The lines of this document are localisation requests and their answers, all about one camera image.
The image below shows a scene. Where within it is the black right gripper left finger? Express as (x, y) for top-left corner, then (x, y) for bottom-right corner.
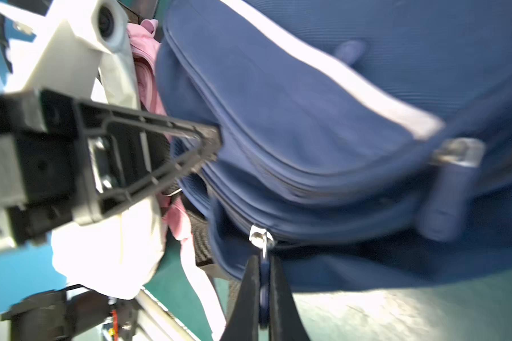
(220, 255), (260, 341)

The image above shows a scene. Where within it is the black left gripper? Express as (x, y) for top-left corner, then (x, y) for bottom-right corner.
(0, 91), (98, 253)

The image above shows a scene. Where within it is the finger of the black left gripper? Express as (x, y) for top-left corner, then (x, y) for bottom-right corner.
(40, 88), (223, 224)

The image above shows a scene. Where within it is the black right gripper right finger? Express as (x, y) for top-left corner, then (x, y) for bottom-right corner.
(268, 256), (309, 341)

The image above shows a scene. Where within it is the beige and navy backpack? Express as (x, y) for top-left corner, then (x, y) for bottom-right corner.
(51, 55), (167, 299)

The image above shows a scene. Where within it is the pink backpack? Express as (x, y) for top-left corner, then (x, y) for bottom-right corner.
(127, 19), (226, 340)

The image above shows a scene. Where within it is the navy blue backpack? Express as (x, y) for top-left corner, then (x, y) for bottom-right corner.
(157, 1), (512, 292)

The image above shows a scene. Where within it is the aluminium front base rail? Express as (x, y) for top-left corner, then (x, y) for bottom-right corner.
(132, 288), (199, 341)

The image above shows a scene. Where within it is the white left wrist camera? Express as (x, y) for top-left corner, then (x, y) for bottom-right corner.
(0, 1), (128, 99)

